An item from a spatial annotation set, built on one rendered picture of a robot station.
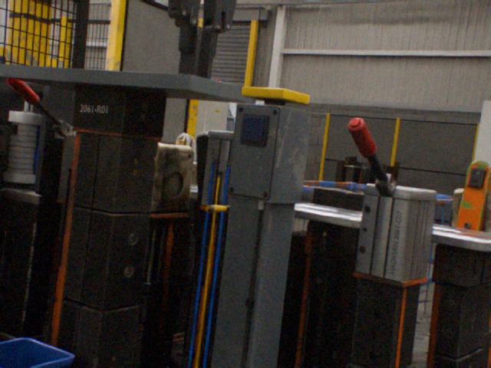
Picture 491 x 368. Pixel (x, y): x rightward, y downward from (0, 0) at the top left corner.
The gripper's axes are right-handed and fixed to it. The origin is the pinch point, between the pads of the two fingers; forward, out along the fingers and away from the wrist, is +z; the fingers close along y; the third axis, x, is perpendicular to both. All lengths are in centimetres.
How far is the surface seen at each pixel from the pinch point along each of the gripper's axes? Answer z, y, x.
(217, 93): 5.1, -2.2, -7.0
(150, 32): -58, 226, 301
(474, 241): 20.2, 26.6, -28.8
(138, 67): -34, 217, 299
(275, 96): 5.1, -2.3, -16.7
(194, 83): 4.4, -6.7, -7.6
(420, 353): 50, 72, 1
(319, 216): 20.5, 23.6, -5.8
